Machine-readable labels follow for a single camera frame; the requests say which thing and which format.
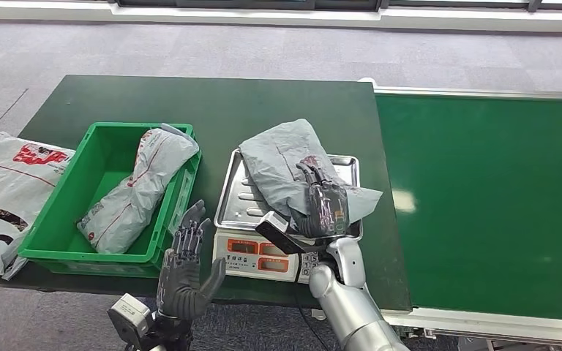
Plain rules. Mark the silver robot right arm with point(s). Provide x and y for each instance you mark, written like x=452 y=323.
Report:
x=349 y=300

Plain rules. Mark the green plastic crate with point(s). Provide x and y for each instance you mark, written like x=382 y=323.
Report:
x=101 y=145

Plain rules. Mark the white window ledge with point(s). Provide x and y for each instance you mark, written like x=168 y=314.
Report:
x=261 y=17

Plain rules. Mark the grey courier package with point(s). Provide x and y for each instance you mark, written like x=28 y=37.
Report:
x=281 y=160
x=140 y=194

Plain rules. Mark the white table foot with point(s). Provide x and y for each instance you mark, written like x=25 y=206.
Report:
x=318 y=314

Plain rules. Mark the white scale with steel tray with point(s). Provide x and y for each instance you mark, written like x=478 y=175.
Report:
x=242 y=252

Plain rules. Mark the grey rolled courier package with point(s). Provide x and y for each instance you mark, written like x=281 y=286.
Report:
x=140 y=194

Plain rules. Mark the dark window frame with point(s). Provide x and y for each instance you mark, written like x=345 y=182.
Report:
x=261 y=4

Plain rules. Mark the dark green table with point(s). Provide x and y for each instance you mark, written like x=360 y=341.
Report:
x=261 y=102

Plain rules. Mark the green conveyor belt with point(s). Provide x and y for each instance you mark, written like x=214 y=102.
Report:
x=480 y=194

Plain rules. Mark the white printed plastic bag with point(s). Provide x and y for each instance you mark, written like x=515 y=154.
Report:
x=4 y=184

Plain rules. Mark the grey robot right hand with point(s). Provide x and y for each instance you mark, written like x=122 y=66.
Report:
x=327 y=208

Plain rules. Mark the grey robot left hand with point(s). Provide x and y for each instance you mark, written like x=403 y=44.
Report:
x=181 y=290

